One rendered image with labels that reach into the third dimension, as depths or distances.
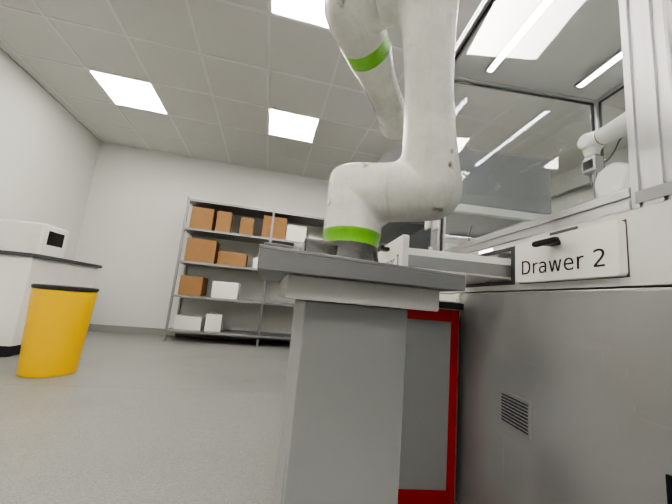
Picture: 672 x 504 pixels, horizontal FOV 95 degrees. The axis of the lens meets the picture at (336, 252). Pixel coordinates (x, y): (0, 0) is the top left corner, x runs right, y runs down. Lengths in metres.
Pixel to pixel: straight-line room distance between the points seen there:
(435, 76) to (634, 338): 0.60
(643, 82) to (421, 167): 0.46
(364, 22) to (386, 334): 0.64
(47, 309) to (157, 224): 2.71
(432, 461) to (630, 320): 0.78
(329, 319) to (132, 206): 5.21
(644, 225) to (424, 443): 0.89
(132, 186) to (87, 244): 1.05
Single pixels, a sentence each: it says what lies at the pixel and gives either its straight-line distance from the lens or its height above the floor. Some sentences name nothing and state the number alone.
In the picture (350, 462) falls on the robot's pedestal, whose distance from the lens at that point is 0.64.
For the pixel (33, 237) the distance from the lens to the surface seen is 4.18.
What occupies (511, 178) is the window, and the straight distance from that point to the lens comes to 1.15.
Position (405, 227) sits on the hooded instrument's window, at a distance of 1.95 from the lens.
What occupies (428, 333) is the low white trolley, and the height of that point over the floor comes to 0.64.
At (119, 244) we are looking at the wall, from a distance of 5.58.
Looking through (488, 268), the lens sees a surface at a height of 0.86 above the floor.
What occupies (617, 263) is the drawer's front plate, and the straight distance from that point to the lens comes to 0.79.
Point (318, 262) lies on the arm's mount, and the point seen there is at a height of 0.78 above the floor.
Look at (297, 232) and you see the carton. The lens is 4.75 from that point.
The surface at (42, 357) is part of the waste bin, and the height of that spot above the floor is 0.14.
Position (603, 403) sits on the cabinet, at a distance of 0.85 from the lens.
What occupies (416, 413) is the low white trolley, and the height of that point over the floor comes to 0.37.
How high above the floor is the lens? 0.72
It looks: 9 degrees up
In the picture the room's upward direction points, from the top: 5 degrees clockwise
